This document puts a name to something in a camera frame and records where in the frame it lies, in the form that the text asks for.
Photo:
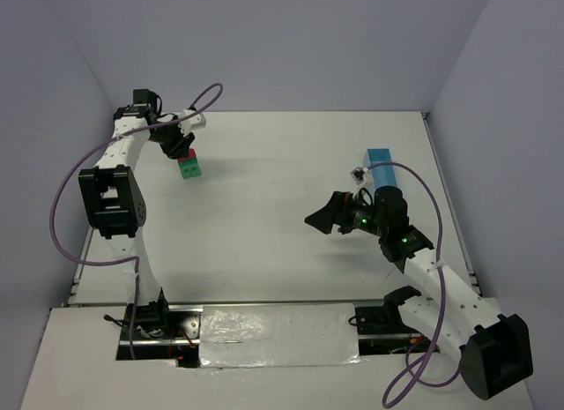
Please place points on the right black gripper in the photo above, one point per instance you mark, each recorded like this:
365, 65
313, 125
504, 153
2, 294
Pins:
342, 213

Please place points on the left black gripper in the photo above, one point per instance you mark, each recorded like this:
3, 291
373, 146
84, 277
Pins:
177, 146

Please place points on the red triangular wood block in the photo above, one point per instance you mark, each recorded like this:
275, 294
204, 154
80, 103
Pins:
191, 155

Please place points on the dark green rectangular block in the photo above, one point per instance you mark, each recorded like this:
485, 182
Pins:
189, 161

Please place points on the light green rectangular block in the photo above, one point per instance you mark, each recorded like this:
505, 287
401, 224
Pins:
190, 170

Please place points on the blue plastic box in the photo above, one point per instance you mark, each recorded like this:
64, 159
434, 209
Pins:
383, 175

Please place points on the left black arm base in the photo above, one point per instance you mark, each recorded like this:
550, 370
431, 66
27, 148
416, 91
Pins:
172, 335

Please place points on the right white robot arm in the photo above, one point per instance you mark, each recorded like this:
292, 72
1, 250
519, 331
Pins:
492, 351

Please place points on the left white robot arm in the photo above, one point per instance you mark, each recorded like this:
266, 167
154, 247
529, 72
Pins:
114, 203

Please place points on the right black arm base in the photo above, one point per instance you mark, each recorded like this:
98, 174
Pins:
380, 328

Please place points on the silver tape patch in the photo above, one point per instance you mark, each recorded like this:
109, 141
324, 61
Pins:
278, 335

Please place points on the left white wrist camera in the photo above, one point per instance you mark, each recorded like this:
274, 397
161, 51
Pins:
191, 119

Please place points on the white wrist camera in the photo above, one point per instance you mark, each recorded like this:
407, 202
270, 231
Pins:
191, 119
363, 178

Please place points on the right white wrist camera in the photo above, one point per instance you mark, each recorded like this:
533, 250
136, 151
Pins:
363, 178

